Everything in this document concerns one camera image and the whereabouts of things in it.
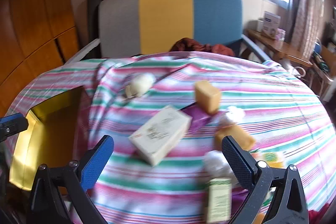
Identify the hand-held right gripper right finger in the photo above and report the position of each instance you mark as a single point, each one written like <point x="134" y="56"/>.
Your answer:
<point x="236" y="161"/>

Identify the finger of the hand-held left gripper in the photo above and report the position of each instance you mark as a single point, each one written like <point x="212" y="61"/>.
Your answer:
<point x="13" y="125"/>

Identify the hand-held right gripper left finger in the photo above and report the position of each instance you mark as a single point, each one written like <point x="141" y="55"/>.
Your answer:
<point x="97" y="161"/>

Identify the yellow-lined storage box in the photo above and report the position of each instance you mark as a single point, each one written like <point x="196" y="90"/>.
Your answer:
<point x="26" y="150"/>

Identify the yellow sponge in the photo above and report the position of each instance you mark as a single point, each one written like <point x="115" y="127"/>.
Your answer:
<point x="237" y="132"/>
<point x="207" y="96"/>

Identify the green-edged cracker packet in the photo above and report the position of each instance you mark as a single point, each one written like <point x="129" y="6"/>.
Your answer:
<point x="271" y="158"/>

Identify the small green box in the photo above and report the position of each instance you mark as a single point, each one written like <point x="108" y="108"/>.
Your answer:
<point x="219" y="200"/>

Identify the clear plastic bundle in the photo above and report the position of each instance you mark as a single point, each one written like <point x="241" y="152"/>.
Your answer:
<point x="235" y="114"/>

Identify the cream paper box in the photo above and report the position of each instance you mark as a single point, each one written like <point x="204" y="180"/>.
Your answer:
<point x="160" y="134"/>

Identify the cream white plastic bundle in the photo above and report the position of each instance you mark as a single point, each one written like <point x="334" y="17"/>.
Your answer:
<point x="140" y="85"/>

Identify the striped tablecloth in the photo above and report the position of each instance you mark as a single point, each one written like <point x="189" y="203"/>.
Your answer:
<point x="275" y="114"/>

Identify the wooden wardrobe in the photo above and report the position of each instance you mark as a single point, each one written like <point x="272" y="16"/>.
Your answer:
<point x="31" y="30"/>

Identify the wooden side desk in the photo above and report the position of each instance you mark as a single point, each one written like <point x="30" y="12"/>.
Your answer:
<point x="283" y="49"/>

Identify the red-brown cloth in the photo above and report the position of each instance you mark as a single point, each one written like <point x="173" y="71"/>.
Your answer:
<point x="189" y="45"/>

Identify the small white box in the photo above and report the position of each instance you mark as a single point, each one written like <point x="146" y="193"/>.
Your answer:
<point x="260" y="25"/>

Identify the white cardboard box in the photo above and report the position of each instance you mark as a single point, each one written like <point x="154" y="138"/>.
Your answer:
<point x="270" y="23"/>

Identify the grey yellow blue chair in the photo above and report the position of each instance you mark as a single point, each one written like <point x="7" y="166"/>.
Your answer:
<point x="165" y="19"/>

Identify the striped curtain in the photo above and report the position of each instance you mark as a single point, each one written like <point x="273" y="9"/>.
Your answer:
<point x="307" y="3"/>

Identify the black cylinder post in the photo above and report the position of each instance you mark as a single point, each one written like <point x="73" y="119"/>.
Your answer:
<point x="94" y="9"/>

